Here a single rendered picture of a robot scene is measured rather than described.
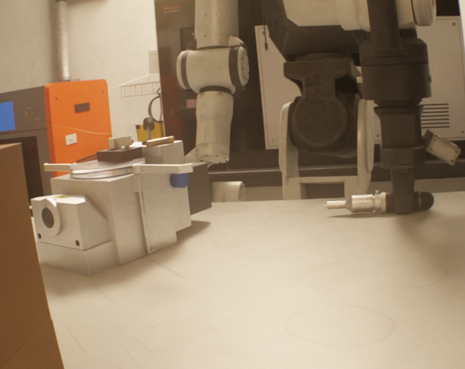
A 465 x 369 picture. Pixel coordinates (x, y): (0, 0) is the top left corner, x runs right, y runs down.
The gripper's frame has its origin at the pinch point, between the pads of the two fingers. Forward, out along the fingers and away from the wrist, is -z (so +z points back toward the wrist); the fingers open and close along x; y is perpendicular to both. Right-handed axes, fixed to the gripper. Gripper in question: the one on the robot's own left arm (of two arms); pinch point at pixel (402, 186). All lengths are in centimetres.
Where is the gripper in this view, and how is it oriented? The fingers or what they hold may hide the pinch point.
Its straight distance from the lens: 71.8
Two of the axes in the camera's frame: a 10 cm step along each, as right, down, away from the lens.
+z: -0.9, -9.8, -1.5
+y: 9.7, -0.5, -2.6
